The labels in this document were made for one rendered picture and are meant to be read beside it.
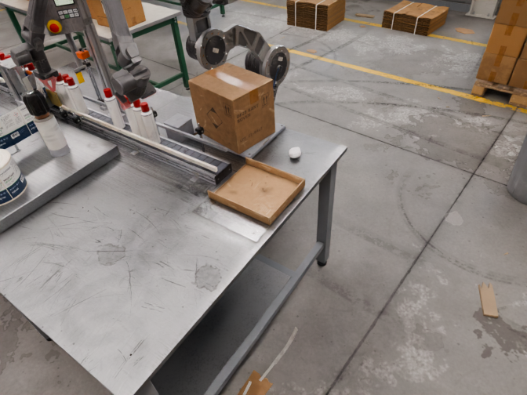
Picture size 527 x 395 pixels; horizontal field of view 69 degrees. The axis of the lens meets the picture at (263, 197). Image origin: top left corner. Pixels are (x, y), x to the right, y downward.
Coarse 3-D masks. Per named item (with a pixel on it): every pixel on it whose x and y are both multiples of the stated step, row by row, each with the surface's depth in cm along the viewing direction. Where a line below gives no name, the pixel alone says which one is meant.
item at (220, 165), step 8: (96, 112) 204; (88, 120) 199; (104, 120) 198; (104, 128) 192; (128, 128) 190; (128, 136) 185; (144, 144) 179; (168, 144) 177; (176, 144) 177; (184, 152) 172; (192, 152) 172; (184, 160) 168; (200, 160) 167; (208, 160) 167; (216, 160) 166; (200, 168) 163; (224, 168) 162
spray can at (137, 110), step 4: (136, 100) 168; (136, 104) 169; (136, 108) 170; (140, 108) 170; (136, 112) 171; (140, 112) 171; (136, 116) 172; (140, 116) 172; (136, 120) 174; (140, 120) 173; (140, 124) 175; (140, 128) 176; (144, 128) 176; (140, 132) 179; (144, 132) 178; (144, 136) 179
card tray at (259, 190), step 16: (240, 176) 164; (256, 176) 164; (272, 176) 163; (288, 176) 160; (208, 192) 154; (224, 192) 157; (240, 192) 157; (256, 192) 156; (272, 192) 156; (288, 192) 155; (240, 208) 147; (256, 208) 149; (272, 208) 149
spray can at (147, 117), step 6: (144, 102) 166; (144, 108) 165; (144, 114) 166; (150, 114) 167; (144, 120) 168; (150, 120) 168; (144, 126) 171; (150, 126) 170; (156, 126) 173; (150, 132) 172; (156, 132) 174; (150, 138) 175; (156, 138) 175
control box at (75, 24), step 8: (48, 8) 169; (56, 8) 170; (64, 8) 171; (48, 16) 170; (56, 16) 172; (80, 16) 175; (48, 24) 172; (64, 24) 175; (72, 24) 176; (80, 24) 177; (56, 32) 175; (64, 32) 176
